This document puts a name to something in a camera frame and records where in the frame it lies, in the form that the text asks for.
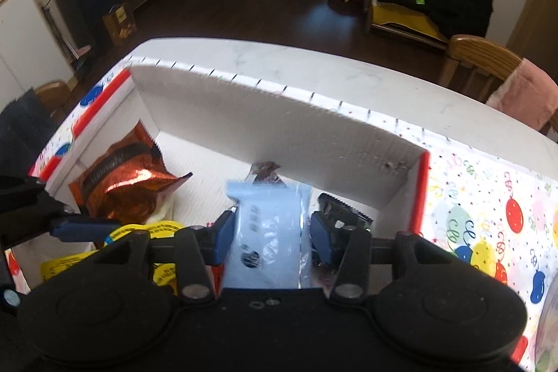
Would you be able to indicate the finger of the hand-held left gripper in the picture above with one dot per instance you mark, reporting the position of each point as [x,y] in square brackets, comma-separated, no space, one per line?
[85,229]

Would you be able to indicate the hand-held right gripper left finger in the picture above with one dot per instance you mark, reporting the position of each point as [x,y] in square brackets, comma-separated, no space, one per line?
[223,237]

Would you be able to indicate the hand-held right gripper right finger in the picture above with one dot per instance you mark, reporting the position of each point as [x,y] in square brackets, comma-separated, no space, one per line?
[321,241]

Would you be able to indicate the light blue snack packet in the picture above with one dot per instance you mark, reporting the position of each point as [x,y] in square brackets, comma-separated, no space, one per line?
[266,232]

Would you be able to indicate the yellow snack packet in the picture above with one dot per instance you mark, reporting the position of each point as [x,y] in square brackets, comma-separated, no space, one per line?
[148,229]

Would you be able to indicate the orange foil snack bag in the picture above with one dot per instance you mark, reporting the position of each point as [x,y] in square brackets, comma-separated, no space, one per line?
[122,176]

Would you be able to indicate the white cardboard box red rim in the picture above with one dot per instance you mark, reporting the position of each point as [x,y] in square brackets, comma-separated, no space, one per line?
[283,123]

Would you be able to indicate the black snack packet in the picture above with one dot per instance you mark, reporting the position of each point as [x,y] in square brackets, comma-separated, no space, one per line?
[344,210]

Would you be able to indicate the brown snack packet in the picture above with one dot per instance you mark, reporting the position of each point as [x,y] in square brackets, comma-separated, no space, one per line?
[263,171]

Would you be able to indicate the blue jeans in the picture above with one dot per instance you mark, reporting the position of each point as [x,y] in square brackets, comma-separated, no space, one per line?
[22,123]

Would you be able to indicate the balloon print tablecloth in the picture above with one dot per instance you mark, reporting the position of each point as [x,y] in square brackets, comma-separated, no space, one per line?
[479,202]

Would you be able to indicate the brown paper bag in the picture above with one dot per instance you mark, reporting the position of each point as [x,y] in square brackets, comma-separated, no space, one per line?
[118,23]

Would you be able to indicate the wooden sofa yellow cushion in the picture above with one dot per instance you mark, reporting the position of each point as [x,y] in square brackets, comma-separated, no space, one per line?
[405,21]

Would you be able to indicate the wooden chair with slats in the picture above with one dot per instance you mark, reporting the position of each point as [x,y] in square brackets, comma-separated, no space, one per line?
[475,58]

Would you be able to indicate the clear plastic bag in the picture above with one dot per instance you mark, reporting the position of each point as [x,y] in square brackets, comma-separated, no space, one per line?
[548,328]

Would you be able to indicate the pink cloth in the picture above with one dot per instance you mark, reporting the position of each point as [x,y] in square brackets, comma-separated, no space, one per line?
[525,95]

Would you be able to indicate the wooden door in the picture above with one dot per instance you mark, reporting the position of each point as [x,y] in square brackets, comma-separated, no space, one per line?
[534,1]

